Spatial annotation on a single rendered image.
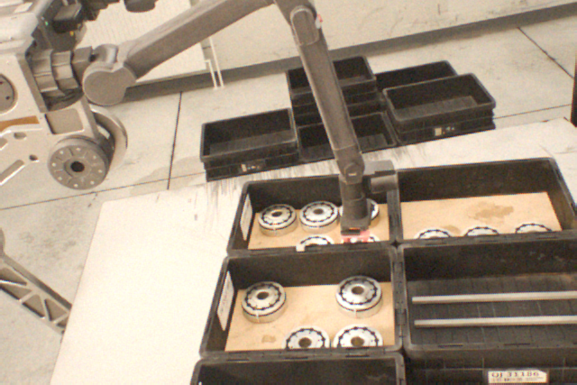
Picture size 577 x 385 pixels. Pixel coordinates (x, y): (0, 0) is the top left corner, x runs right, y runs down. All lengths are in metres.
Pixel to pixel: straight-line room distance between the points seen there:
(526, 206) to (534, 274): 0.25
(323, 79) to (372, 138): 1.66
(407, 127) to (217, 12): 1.56
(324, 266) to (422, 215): 0.34
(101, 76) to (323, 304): 0.70
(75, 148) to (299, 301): 0.64
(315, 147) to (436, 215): 1.29
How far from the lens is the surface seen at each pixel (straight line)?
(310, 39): 1.18
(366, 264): 1.48
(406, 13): 4.59
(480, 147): 2.19
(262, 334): 1.45
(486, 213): 1.70
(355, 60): 3.18
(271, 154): 2.58
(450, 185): 1.72
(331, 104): 1.29
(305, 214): 1.69
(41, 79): 1.26
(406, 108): 2.88
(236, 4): 1.17
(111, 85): 1.23
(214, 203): 2.10
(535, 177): 1.75
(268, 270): 1.51
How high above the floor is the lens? 1.88
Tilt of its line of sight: 33 degrees down
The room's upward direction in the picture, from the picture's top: 11 degrees counter-clockwise
